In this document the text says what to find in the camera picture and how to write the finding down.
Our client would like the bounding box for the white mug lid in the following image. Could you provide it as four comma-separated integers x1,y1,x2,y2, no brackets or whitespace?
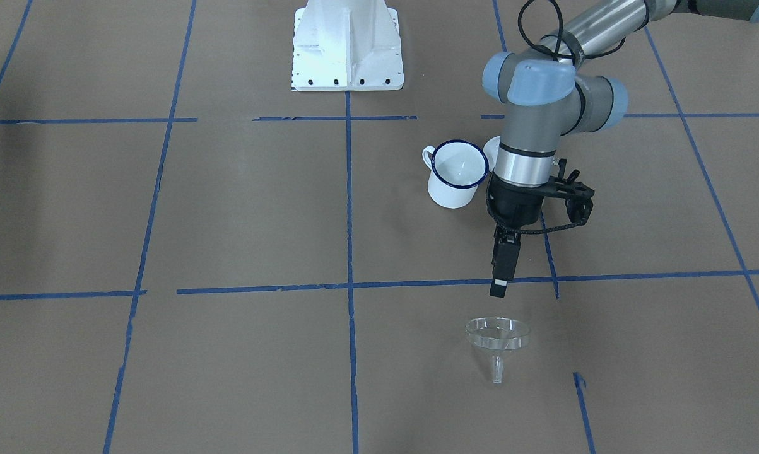
483,136,500,173

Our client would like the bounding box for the working arm camera mount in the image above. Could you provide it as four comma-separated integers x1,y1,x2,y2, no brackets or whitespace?
541,158,594,231

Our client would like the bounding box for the black working gripper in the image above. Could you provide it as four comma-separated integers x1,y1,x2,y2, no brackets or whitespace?
486,173,546,298

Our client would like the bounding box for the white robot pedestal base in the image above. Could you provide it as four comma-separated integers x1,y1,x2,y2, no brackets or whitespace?
291,1,405,92

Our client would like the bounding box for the silver blue working robot arm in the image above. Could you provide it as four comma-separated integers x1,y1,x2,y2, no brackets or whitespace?
482,1,759,297

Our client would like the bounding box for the white enamel mug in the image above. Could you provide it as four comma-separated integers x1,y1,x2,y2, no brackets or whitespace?
421,140,490,209

